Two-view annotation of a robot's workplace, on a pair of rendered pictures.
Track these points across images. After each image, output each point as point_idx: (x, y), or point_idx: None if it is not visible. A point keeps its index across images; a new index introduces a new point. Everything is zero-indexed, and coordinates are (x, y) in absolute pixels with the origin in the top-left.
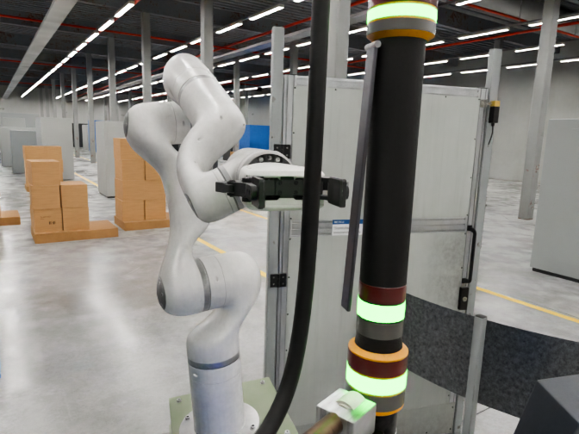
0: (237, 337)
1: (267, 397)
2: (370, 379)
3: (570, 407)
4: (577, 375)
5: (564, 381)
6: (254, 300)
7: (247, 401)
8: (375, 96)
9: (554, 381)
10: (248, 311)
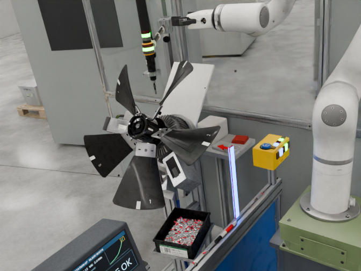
0: (318, 146)
1: (340, 235)
2: None
3: (106, 221)
4: (95, 243)
5: (106, 232)
6: (313, 126)
7: (345, 226)
8: None
9: (113, 228)
10: (312, 130)
